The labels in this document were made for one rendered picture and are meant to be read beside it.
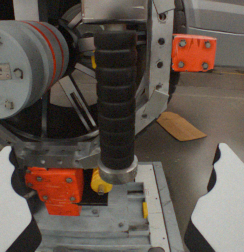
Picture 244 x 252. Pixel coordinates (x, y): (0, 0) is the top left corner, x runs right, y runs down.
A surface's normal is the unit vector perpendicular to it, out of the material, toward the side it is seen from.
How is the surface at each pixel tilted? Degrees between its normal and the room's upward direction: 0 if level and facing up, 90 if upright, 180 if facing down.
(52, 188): 90
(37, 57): 79
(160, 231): 0
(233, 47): 90
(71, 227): 0
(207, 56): 90
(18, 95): 90
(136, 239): 0
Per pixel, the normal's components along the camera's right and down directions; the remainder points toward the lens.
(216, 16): 0.00, 0.47
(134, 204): -0.01, -0.88
